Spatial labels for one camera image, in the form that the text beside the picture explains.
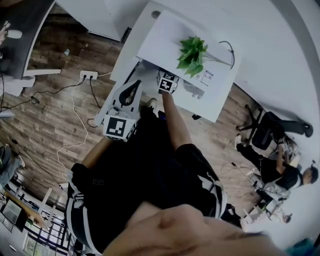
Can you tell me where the white microwave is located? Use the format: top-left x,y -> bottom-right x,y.
122,9 -> 243,101

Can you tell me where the white power strip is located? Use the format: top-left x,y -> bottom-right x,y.
79,70 -> 99,81

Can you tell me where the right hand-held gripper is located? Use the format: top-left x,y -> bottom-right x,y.
156,70 -> 180,95

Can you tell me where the dark desk with white leg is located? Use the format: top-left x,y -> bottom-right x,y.
0,0 -> 62,81

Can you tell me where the person's black striped clothing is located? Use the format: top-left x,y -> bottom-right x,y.
65,106 -> 229,254

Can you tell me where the white cabinet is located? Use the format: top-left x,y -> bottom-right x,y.
55,0 -> 129,42

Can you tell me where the person's right forearm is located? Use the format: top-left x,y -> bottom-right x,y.
161,91 -> 193,151

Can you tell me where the person's left forearm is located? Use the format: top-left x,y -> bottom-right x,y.
81,136 -> 114,169

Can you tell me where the green leafy plant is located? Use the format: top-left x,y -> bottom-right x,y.
175,36 -> 210,79

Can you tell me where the black power cable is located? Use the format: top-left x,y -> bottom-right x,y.
0,77 -> 103,113

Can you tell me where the black cable loop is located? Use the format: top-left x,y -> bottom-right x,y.
218,40 -> 236,71

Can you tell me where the metal shelf rack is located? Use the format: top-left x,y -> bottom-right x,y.
0,183 -> 76,256

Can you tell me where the black office chair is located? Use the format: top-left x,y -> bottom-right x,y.
235,103 -> 315,151

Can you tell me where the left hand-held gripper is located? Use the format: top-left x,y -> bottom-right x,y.
94,80 -> 144,143

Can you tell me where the white power cable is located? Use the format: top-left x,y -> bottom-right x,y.
56,71 -> 114,182

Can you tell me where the person's face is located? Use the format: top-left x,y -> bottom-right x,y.
102,201 -> 290,256

